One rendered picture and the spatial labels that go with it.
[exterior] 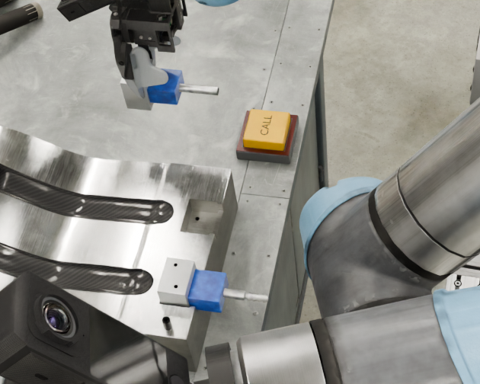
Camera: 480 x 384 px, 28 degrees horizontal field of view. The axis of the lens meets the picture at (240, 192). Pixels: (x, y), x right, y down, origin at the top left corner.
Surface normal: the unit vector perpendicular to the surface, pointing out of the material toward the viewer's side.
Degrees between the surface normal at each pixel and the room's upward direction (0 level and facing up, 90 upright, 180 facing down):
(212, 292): 0
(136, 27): 90
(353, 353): 1
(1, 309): 35
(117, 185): 4
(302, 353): 12
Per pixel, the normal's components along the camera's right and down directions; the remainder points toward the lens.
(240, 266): -0.10, -0.59
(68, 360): 0.75, -0.54
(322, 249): -0.83, -0.21
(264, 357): -0.15, -0.76
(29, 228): 0.34, -0.48
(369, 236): -0.72, -0.05
